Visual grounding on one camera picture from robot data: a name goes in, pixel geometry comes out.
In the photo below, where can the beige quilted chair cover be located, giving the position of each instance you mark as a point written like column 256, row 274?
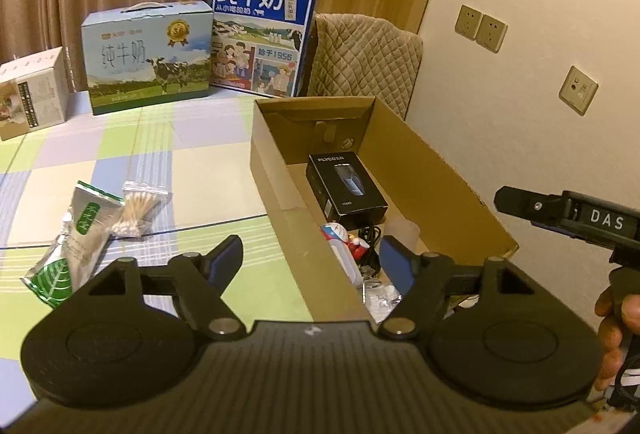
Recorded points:
column 365, row 59

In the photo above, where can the person's right hand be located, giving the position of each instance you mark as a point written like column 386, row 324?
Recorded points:
column 612, row 339

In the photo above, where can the white and beige product box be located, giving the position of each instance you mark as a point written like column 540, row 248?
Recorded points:
column 35, row 94

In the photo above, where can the small cartoon toy figure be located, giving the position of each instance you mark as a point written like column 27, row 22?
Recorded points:
column 335, row 234

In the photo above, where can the checkered pastel tablecloth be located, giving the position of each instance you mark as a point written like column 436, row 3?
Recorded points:
column 175, row 164

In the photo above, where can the green leaf foil packet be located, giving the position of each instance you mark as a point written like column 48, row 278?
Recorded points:
column 50, row 279

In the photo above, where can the black product box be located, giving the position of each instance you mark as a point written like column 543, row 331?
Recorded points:
column 345, row 194

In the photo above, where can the clear plastic wrapper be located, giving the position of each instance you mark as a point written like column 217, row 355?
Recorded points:
column 380, row 299

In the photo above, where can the beige wall data socket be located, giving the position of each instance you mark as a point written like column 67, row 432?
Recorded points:
column 578, row 90

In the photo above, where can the clear bag of cotton swabs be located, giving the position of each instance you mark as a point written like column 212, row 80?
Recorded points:
column 132, row 214

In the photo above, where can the light blue cow milk carton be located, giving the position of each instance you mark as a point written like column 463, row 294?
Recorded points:
column 140, row 64

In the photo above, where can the brown cardboard box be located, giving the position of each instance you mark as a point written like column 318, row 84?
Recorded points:
column 440, row 174

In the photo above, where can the beige wall power outlet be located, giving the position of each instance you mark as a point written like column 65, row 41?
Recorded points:
column 468, row 20
column 491, row 33

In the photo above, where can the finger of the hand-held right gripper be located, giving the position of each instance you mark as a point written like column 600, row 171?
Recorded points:
column 525, row 206

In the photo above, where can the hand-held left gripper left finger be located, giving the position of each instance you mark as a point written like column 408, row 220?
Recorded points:
column 225, row 260

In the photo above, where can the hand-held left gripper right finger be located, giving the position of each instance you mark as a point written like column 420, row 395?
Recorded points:
column 395, row 264

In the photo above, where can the dark blue illustrated milk carton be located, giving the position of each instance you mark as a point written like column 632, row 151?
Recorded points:
column 260, row 39

